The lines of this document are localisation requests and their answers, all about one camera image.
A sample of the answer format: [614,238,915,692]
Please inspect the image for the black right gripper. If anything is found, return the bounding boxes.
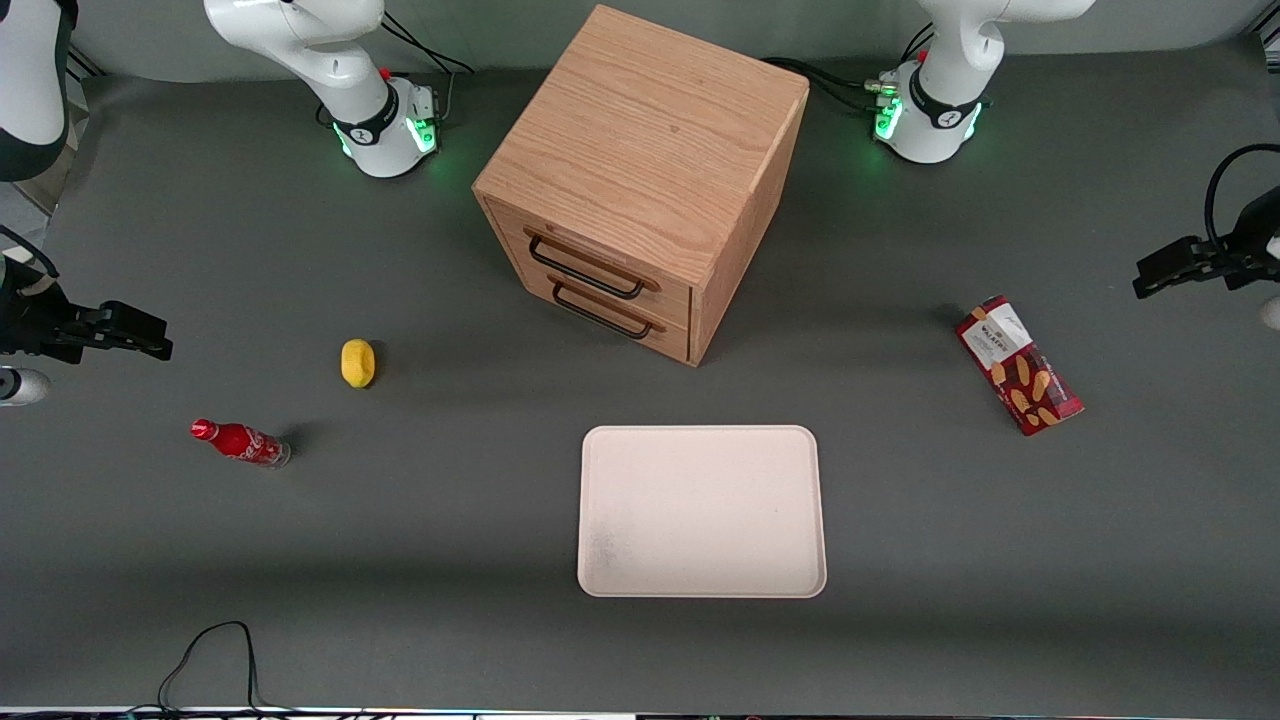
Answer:
[0,256,174,365]

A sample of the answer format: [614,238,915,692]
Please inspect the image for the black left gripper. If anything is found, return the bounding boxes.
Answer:
[1132,185,1280,300]

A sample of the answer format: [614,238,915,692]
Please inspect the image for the red cookie box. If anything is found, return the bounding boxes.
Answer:
[954,294,1086,438]

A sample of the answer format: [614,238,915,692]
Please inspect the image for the beige plastic tray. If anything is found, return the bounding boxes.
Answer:
[577,425,829,600]

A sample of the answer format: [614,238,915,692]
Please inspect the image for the red cola bottle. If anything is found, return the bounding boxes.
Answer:
[191,418,292,469]

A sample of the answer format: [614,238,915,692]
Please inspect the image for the wooden drawer front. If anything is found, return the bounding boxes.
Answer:
[500,256,692,364]
[484,196,694,323]

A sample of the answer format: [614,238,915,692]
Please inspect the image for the wooden drawer cabinet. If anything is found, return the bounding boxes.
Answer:
[472,4,811,368]

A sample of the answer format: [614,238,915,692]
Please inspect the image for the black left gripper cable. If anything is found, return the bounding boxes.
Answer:
[1203,143,1280,253]

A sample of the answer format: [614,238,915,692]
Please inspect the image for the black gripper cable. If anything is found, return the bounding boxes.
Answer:
[0,224,61,283]
[1203,143,1280,253]

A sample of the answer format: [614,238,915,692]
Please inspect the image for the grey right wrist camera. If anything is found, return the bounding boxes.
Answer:
[0,366,51,407]

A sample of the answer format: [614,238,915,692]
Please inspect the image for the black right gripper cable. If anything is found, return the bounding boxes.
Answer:
[0,224,61,283]

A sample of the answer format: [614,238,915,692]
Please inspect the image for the black looped table cable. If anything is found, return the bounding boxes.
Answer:
[156,620,301,717]

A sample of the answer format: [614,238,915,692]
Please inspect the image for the black left arm base cables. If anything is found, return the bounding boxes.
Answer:
[762,20,937,117]

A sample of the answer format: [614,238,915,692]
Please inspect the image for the black arm base cables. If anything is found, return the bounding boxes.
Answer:
[378,8,477,126]
[762,20,937,117]

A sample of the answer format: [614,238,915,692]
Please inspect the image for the black right arm base cables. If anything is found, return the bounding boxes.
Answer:
[378,8,477,126]

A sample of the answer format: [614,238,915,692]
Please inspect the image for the black wire drawer handle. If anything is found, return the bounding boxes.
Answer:
[526,228,662,301]
[547,275,667,341]

